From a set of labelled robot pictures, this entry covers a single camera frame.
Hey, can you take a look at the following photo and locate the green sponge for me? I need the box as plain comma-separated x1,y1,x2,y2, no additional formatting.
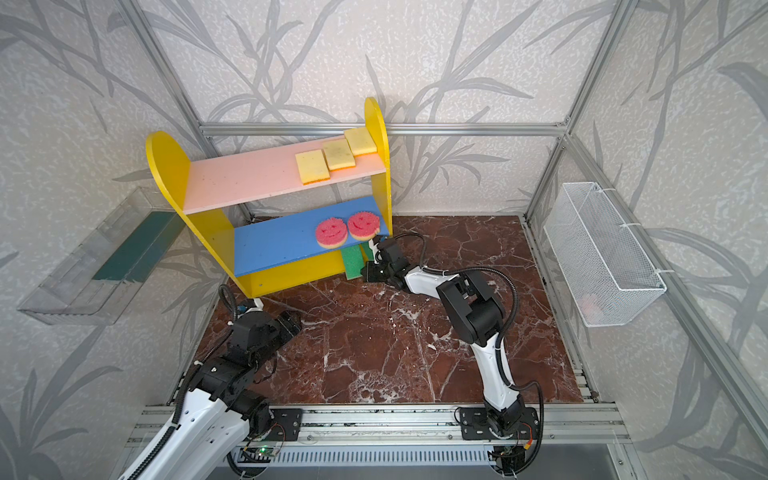
341,243,373,280

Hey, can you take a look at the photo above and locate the pink smiley sponge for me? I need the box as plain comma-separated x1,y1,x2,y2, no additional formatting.
315,217,348,250
347,211,381,241

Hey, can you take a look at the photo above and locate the orange yellow sponge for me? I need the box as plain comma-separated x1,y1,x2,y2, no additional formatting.
295,149,330,185

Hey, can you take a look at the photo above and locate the blue lower shelf board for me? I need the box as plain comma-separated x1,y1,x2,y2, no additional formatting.
234,196,390,277

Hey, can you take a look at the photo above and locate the pink top shelf board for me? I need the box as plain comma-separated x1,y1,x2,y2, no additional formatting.
183,139,386,215

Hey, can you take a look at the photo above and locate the green circuit board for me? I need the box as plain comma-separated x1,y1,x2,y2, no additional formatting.
237,445,281,464

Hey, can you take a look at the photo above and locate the dark green scouring pad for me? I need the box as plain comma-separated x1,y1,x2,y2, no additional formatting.
92,211,185,283

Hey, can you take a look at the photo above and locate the pink item in basket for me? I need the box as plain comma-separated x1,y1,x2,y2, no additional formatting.
577,294,604,323

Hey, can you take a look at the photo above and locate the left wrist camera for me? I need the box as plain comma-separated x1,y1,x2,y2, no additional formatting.
237,298,264,316

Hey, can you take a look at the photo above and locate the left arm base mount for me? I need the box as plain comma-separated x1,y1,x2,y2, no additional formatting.
251,408,304,442

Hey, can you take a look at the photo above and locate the clear plastic wall tray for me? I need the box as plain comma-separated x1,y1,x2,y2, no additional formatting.
18,187,180,326

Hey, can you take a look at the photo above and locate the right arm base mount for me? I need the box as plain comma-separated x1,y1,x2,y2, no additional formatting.
454,407,540,442

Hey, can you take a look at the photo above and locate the white wire mesh basket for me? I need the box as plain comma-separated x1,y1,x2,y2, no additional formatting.
544,182,667,328

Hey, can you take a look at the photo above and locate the aluminium enclosure frame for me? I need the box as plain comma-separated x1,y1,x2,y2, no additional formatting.
117,1,767,448

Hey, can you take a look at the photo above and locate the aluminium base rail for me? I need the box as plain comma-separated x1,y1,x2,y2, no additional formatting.
122,403,631,448

